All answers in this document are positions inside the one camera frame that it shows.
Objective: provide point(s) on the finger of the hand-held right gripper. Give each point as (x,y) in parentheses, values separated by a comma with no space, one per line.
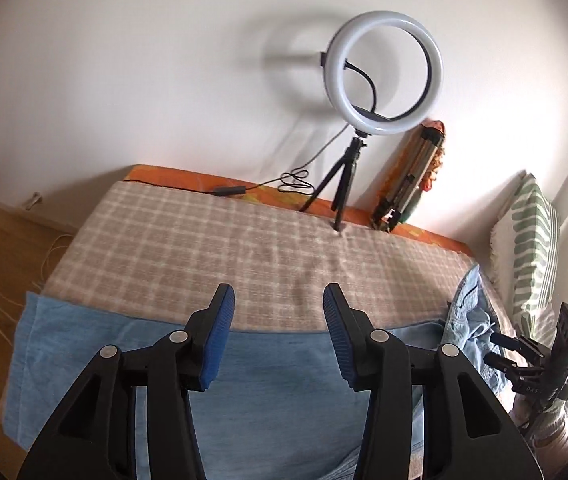
(513,344)
(501,364)

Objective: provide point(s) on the white wall plug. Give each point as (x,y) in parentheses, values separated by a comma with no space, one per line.
(34,200)

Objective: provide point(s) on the small black tripod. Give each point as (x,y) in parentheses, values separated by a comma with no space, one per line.
(351,160)

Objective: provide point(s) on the beige plaid blanket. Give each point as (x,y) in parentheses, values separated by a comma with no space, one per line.
(214,240)

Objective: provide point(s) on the folded silver tripod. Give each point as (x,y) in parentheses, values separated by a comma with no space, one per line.
(408,180)

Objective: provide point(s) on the orange bed sheet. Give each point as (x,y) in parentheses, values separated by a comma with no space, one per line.
(174,177)

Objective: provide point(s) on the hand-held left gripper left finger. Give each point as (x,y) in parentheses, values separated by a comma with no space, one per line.
(216,342)

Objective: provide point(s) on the person's right forearm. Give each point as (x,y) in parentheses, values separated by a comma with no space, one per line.
(558,417)

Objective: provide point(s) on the green striped pillow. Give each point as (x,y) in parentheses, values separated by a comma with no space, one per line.
(533,240)

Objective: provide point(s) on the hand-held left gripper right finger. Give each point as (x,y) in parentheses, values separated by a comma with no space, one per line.
(339,342)

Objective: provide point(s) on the blue denim pants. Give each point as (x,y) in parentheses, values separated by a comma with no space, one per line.
(274,400)

